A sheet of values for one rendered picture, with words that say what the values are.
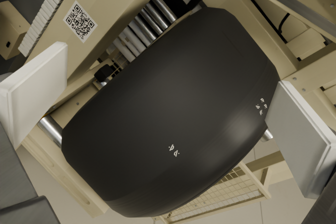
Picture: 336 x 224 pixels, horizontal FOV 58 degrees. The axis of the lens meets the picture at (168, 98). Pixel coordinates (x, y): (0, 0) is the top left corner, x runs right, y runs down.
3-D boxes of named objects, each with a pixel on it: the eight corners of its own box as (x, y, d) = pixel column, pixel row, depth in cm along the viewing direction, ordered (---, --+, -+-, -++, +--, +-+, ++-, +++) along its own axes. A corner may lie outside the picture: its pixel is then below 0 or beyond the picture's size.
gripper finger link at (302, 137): (329, 144, 12) (347, 147, 12) (278, 79, 19) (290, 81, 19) (303, 199, 14) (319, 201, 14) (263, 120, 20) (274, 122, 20)
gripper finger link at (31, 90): (13, 154, 13) (-5, 151, 13) (67, 88, 19) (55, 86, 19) (9, 91, 12) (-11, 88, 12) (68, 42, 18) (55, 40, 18)
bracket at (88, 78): (12, 127, 88) (23, 113, 82) (96, 70, 118) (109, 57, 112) (21, 136, 89) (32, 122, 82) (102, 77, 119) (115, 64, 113)
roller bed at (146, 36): (97, 29, 122) (139, -23, 103) (118, 19, 133) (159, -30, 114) (130, 67, 124) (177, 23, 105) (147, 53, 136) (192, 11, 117)
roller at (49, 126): (31, 123, 89) (36, 117, 87) (43, 115, 93) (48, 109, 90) (111, 207, 93) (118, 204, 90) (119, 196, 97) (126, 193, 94)
